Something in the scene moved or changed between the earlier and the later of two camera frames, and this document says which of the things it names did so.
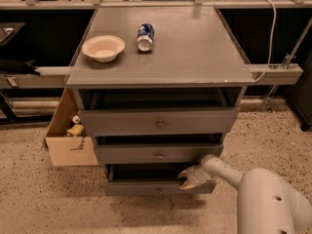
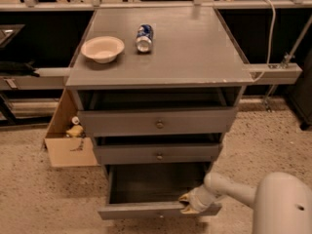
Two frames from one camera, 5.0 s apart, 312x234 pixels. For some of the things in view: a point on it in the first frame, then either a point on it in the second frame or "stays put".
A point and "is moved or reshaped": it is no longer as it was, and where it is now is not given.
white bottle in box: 76,119 stays put
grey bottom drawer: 151,179 is moved or reshaped
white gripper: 196,175 to 199,200
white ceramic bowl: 103,48 stays put
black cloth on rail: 21,66 stays put
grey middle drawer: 192,153 stays put
